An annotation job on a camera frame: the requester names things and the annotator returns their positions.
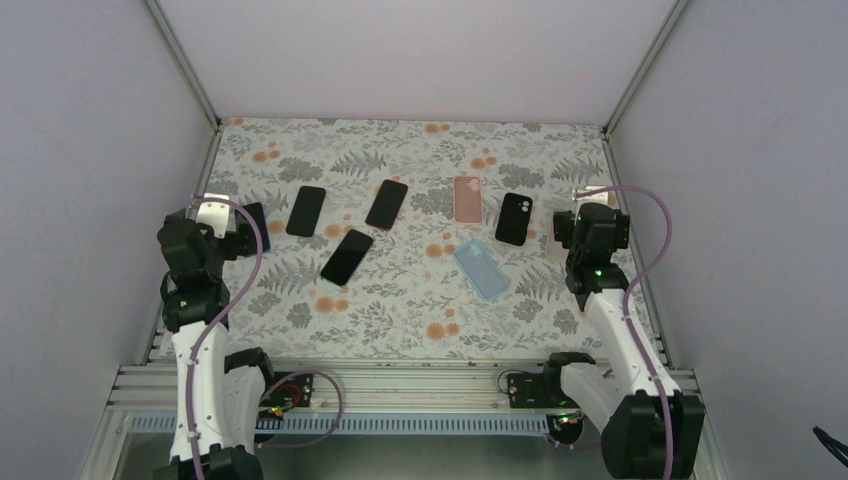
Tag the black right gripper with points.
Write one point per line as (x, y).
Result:
(621, 237)

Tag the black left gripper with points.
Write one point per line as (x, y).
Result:
(238, 242)

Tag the dark phone case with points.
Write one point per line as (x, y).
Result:
(514, 218)

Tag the bare black smartphone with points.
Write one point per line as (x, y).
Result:
(306, 211)

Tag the light blue case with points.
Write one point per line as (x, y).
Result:
(482, 273)

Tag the pink silicone phone case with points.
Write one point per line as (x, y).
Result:
(468, 206)

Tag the black phone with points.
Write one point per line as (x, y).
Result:
(387, 205)

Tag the blue-edged bare smartphone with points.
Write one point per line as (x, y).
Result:
(249, 234)

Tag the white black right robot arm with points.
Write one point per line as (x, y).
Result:
(649, 427)

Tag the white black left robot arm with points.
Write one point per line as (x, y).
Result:
(218, 392)

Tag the floral patterned table mat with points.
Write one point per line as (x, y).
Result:
(408, 299)

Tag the black object at edge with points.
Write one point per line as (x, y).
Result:
(833, 446)

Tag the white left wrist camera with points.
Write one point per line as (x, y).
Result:
(214, 211)

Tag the aluminium rail frame base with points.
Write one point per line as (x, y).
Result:
(368, 386)

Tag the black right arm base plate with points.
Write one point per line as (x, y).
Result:
(526, 390)

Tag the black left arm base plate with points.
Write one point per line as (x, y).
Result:
(294, 393)

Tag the perforated grey cable duct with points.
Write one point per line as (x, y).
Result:
(521, 424)

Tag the left aluminium corner post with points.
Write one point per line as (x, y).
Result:
(182, 61)

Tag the aluminium corner post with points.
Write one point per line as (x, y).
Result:
(182, 61)
(645, 66)

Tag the right aluminium corner post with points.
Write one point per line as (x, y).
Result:
(645, 66)

